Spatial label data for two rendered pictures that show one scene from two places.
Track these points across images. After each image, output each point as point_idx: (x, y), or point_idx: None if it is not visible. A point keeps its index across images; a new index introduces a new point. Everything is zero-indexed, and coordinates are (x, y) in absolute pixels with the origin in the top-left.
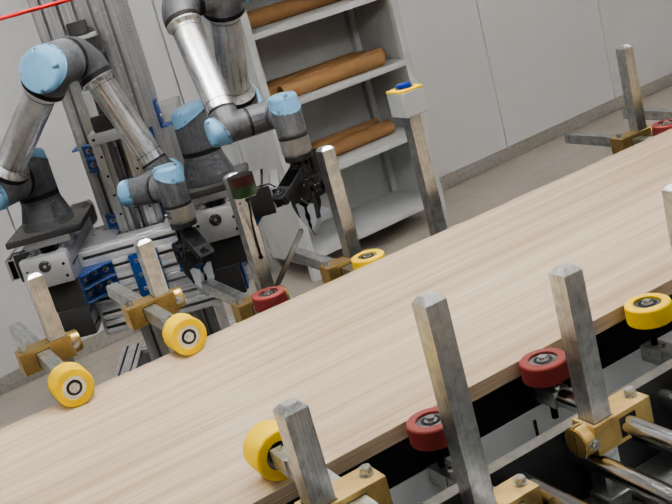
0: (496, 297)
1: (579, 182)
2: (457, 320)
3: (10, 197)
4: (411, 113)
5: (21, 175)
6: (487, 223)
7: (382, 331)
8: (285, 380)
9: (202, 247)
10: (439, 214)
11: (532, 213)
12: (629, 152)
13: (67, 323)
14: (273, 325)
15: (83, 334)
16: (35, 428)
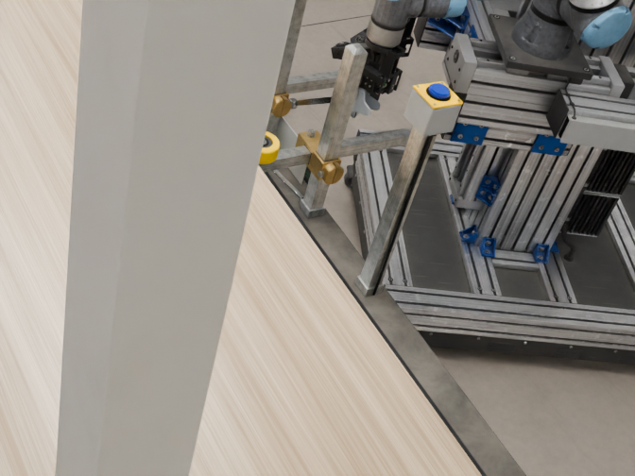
0: (32, 179)
1: (343, 347)
2: (8, 146)
3: None
4: (408, 116)
5: None
6: (270, 237)
7: (42, 108)
8: (6, 49)
9: (362, 37)
10: (383, 230)
11: (263, 275)
12: (433, 437)
13: (419, 19)
14: None
15: (416, 38)
16: None
